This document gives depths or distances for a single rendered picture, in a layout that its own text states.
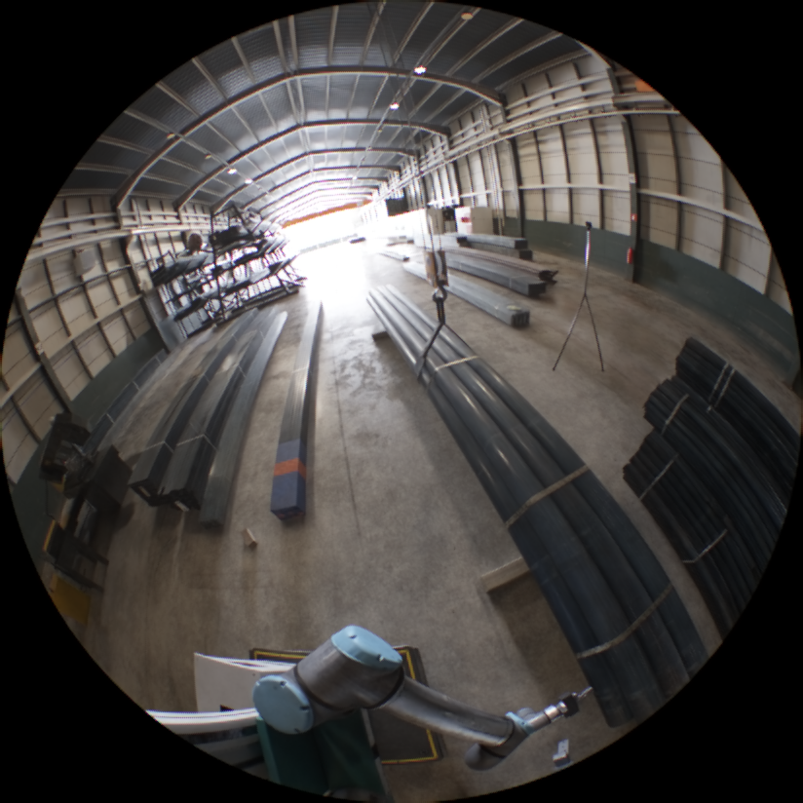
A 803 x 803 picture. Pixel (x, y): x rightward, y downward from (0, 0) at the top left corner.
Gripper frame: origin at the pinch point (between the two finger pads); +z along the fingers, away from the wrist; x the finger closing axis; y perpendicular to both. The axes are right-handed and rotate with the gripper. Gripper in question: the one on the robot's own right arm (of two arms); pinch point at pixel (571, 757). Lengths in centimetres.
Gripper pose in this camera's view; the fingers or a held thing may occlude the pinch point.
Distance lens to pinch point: 96.5
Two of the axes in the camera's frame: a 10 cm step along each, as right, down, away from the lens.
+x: 3.6, 6.3, -6.8
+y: -7.9, 6.0, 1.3
